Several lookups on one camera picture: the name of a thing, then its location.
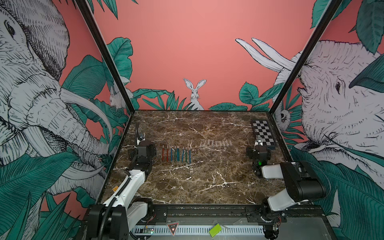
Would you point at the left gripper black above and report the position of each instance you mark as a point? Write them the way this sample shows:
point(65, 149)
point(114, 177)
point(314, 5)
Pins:
point(133, 154)

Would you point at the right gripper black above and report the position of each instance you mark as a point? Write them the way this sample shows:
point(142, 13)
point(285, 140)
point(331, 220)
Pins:
point(251, 151)

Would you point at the blue carving knife front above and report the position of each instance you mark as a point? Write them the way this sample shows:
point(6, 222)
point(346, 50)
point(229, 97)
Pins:
point(187, 155)

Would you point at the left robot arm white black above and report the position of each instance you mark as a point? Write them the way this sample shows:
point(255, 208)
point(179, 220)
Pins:
point(117, 217)

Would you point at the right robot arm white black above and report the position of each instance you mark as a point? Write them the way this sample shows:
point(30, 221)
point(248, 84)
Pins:
point(302, 184)

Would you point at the black white checkerboard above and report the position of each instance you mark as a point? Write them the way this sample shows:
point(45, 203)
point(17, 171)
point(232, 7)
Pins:
point(263, 134)

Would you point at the small circuit board green led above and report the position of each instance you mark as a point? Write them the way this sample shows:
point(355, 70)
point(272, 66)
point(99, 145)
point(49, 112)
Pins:
point(148, 230)

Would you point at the triangular warning sticker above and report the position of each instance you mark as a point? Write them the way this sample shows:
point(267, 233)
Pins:
point(173, 227)

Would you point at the green sticky note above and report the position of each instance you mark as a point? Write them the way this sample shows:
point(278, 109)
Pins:
point(216, 229)

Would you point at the white slotted cable duct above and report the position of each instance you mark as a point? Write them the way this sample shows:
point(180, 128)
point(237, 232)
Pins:
point(190, 230)

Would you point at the black front mounting rail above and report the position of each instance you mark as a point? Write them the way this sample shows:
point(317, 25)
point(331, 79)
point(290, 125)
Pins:
point(252, 213)

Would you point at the left black frame post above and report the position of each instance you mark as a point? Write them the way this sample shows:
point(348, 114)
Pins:
point(98, 38)

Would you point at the black frame post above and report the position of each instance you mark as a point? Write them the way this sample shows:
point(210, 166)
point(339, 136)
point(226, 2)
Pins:
point(98, 38)
point(324, 21)

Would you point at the right black frame post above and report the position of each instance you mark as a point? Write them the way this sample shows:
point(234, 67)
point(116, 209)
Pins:
point(324, 21)

